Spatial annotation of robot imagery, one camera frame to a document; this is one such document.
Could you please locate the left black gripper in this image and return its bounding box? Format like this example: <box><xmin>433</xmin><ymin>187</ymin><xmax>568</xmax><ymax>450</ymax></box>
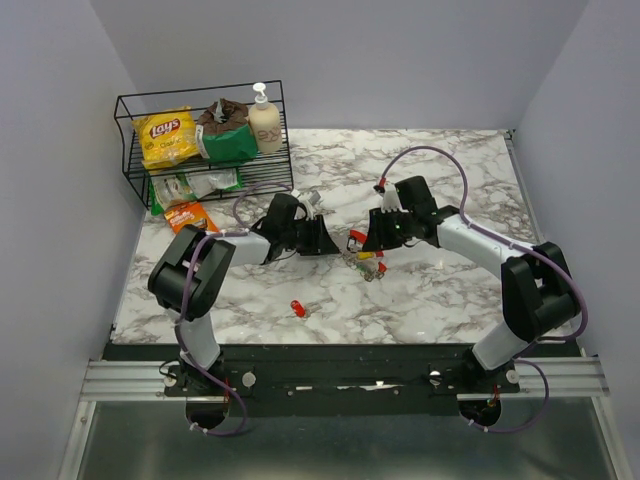
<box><xmin>281</xmin><ymin>214</ymin><xmax>340</xmax><ymax>256</ymax></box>

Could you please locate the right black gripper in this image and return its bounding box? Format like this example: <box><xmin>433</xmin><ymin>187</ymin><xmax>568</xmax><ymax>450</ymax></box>
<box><xmin>360</xmin><ymin>206</ymin><xmax>415</xmax><ymax>252</ymax></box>

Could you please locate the metal key organizer red handle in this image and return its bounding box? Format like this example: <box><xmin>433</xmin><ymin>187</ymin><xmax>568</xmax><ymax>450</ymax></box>
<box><xmin>342</xmin><ymin>229</ymin><xmax>387</xmax><ymax>282</ymax></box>

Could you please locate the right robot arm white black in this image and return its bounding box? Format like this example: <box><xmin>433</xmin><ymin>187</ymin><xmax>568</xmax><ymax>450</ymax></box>
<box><xmin>363</xmin><ymin>176</ymin><xmax>584</xmax><ymax>392</ymax></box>

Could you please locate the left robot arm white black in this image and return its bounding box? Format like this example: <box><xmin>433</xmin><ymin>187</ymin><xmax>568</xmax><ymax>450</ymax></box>
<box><xmin>147</xmin><ymin>191</ymin><xmax>340</xmax><ymax>395</ymax></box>

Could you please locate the orange Gillette razor package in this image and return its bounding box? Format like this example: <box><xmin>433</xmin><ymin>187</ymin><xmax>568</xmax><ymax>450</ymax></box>
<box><xmin>163</xmin><ymin>201</ymin><xmax>219</xmax><ymax>234</ymax></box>

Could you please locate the green white snack packet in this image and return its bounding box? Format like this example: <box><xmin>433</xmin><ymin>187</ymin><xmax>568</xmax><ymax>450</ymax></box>
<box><xmin>150</xmin><ymin>168</ymin><xmax>244</xmax><ymax>216</ymax></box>

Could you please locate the cream soap pump bottle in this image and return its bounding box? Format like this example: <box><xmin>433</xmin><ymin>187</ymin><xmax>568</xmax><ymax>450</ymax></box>
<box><xmin>248</xmin><ymin>82</ymin><xmax>283</xmax><ymax>154</ymax></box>

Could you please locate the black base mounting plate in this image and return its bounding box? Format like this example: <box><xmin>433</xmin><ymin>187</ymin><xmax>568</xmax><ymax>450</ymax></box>
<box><xmin>102</xmin><ymin>342</ymin><xmax>524</xmax><ymax>416</ymax></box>

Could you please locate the green brown snack bag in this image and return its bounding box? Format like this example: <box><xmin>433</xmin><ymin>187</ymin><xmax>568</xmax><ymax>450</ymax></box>
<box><xmin>195</xmin><ymin>98</ymin><xmax>258</xmax><ymax>163</ymax></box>

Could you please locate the yellow Lays chips bag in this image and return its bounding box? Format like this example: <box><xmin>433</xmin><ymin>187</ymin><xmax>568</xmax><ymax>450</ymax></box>
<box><xmin>132</xmin><ymin>105</ymin><xmax>199</xmax><ymax>171</ymax></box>

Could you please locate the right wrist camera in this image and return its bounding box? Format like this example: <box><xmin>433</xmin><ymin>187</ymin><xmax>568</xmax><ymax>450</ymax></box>
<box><xmin>374</xmin><ymin>183</ymin><xmax>402</xmax><ymax>213</ymax></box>

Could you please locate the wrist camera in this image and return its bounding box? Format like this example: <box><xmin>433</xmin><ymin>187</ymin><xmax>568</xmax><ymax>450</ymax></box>
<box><xmin>374</xmin><ymin>183</ymin><xmax>402</xmax><ymax>213</ymax></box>
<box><xmin>290</xmin><ymin>189</ymin><xmax>321</xmax><ymax>220</ymax></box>

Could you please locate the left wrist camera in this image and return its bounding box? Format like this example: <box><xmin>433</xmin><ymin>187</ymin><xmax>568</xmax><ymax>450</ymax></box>
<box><xmin>290</xmin><ymin>189</ymin><xmax>321</xmax><ymax>220</ymax></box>

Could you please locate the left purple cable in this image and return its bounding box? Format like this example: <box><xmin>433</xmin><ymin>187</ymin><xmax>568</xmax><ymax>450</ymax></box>
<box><xmin>172</xmin><ymin>182</ymin><xmax>296</xmax><ymax>437</ymax></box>

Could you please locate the purple cable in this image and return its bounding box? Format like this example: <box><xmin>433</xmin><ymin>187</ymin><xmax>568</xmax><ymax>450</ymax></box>
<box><xmin>172</xmin><ymin>182</ymin><xmax>296</xmax><ymax>437</ymax></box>
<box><xmin>377</xmin><ymin>145</ymin><xmax>590</xmax><ymax>435</ymax></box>

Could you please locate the black wire shelf rack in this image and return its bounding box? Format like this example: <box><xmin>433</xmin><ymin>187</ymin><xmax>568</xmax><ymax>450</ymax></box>
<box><xmin>114</xmin><ymin>80</ymin><xmax>294</xmax><ymax>212</ymax></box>

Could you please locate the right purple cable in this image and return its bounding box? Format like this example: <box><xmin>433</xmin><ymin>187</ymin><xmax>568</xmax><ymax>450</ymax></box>
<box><xmin>377</xmin><ymin>145</ymin><xmax>590</xmax><ymax>435</ymax></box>

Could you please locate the aluminium rail frame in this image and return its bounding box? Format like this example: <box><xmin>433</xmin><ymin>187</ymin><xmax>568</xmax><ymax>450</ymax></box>
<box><xmin>58</xmin><ymin>356</ymin><xmax>634</xmax><ymax>479</ymax></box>

